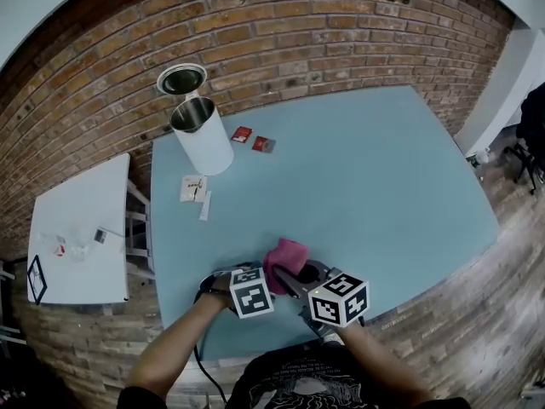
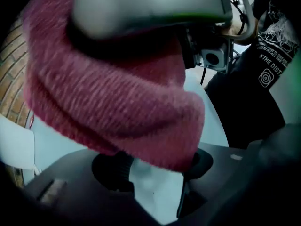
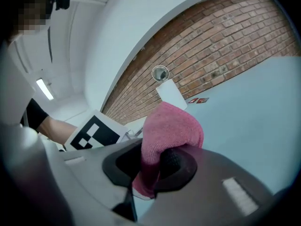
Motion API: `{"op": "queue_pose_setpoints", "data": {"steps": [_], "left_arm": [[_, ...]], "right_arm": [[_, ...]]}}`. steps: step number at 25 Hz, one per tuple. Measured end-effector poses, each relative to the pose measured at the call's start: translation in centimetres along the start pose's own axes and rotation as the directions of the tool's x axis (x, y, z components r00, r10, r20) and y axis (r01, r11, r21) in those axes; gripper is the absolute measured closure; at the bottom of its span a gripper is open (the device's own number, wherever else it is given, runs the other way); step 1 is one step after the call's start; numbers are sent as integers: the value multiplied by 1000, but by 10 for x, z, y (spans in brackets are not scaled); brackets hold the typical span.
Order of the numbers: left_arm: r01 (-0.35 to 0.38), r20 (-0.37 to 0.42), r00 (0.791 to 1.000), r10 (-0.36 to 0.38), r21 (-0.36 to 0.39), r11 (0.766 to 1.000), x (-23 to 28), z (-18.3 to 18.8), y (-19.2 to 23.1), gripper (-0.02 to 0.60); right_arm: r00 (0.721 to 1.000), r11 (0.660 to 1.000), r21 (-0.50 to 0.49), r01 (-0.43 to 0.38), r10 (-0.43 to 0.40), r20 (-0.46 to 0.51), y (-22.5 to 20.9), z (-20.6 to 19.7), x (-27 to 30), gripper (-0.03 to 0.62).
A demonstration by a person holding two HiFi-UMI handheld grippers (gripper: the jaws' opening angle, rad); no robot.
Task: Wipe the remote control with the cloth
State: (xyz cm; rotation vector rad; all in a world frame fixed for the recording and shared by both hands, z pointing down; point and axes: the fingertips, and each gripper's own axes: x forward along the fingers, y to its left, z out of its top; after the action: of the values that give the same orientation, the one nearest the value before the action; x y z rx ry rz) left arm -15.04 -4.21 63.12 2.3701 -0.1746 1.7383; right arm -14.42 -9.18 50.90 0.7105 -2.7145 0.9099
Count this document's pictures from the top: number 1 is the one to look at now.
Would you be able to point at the small red and white packet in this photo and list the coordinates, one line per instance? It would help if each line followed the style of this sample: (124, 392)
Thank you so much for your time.
(59, 247)

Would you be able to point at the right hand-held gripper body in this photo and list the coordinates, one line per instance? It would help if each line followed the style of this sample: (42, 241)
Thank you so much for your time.
(338, 301)

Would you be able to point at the clear plastic bottle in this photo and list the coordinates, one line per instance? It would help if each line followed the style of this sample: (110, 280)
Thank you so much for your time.
(480, 157)

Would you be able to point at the person's black printed shirt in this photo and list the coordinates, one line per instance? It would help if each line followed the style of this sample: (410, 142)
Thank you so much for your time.
(298, 377)

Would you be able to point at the grey metal rack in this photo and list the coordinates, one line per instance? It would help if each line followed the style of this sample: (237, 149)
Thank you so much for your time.
(5, 313)

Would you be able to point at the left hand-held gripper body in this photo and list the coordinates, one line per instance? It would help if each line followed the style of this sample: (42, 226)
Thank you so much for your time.
(251, 292)

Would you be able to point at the white cylindrical bin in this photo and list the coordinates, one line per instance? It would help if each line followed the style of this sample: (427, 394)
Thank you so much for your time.
(206, 143)

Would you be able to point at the black office chair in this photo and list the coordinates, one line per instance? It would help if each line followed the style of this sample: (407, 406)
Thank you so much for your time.
(534, 122)

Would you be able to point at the pink cloth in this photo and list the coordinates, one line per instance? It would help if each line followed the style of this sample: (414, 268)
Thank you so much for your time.
(285, 256)

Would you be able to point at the small dark card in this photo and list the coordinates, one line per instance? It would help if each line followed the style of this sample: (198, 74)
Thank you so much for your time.
(100, 235)

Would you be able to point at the red square packet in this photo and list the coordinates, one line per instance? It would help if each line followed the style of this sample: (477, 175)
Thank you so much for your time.
(242, 134)

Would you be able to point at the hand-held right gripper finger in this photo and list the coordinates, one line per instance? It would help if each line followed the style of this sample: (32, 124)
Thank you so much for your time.
(325, 269)
(296, 288)

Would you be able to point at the small white folding table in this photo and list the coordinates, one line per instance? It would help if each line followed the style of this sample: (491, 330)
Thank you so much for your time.
(85, 203)

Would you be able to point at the white paper sachet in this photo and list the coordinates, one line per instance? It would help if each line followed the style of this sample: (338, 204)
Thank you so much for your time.
(193, 188)

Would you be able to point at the black-framed white board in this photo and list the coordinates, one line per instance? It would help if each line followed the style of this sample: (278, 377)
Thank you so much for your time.
(36, 279)

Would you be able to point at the red and grey packet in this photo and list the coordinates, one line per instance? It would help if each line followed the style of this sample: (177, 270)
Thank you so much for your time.
(263, 144)

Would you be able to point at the white stick sachet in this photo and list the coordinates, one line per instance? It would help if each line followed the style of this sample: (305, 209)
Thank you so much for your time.
(204, 206)

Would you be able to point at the person's left forearm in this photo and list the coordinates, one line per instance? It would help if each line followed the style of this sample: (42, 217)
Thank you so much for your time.
(179, 347)

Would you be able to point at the clear plastic wrapper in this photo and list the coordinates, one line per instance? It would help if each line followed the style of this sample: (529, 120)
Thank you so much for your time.
(80, 247)

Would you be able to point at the person's right forearm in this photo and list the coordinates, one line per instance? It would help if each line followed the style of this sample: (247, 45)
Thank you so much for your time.
(383, 364)

